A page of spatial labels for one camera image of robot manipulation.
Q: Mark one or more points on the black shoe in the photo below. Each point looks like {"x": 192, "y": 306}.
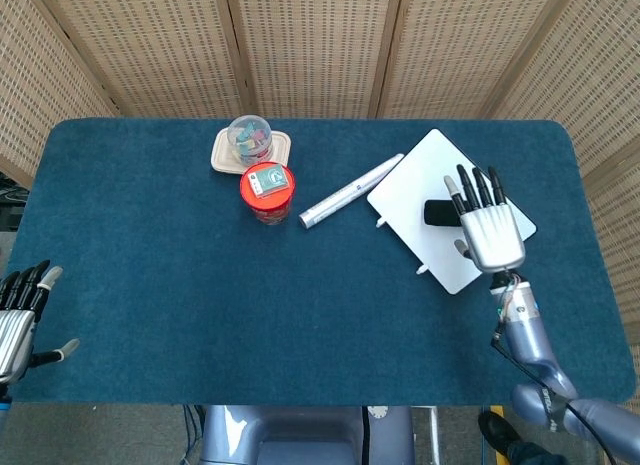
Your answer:
{"x": 497, "y": 430}

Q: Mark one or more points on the black eraser block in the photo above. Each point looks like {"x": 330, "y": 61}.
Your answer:
{"x": 440, "y": 212}

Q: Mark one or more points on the white rectangular board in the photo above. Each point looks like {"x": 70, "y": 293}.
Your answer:
{"x": 415, "y": 185}

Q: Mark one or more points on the woven bamboo folding screen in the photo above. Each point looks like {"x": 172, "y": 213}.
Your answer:
{"x": 310, "y": 45}

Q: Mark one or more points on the red instant noodle cup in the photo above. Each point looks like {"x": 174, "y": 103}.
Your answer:
{"x": 267, "y": 210}

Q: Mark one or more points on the small green white box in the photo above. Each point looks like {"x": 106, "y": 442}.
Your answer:
{"x": 270, "y": 179}

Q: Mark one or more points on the beige square tray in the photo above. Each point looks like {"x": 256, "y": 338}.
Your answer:
{"x": 222, "y": 160}

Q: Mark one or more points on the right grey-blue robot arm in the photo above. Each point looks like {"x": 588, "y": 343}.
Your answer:
{"x": 525, "y": 330}

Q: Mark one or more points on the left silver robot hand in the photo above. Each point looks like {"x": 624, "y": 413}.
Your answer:
{"x": 15, "y": 330}

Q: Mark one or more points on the clear plastic jar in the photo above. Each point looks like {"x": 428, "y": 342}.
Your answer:
{"x": 249, "y": 137}

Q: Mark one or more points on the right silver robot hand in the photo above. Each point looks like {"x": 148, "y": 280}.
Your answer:
{"x": 492, "y": 235}

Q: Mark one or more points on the dark jeans leg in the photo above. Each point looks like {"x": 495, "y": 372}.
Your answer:
{"x": 535, "y": 455}

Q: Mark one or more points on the grey-blue robot torso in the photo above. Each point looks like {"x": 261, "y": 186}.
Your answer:
{"x": 280, "y": 435}

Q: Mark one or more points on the blue felt tablecloth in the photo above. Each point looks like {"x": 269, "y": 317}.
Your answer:
{"x": 200, "y": 285}

